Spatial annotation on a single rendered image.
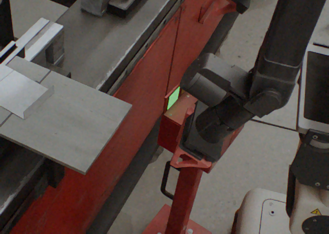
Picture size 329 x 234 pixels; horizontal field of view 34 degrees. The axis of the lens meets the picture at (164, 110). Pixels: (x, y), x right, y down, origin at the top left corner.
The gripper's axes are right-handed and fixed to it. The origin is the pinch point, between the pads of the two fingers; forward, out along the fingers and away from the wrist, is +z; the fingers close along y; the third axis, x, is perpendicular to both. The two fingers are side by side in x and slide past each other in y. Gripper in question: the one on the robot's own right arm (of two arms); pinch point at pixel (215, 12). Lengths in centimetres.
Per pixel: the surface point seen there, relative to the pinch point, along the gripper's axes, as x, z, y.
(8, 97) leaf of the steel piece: -30, 15, 41
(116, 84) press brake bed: -8.8, 26.0, 12.2
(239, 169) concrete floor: 66, 78, -34
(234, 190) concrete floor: 66, 78, -23
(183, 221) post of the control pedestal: 38, 62, 13
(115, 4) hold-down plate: -18.6, 19.8, -5.6
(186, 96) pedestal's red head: 7.9, 20.3, 8.0
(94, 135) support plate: -13.9, 6.7, 44.4
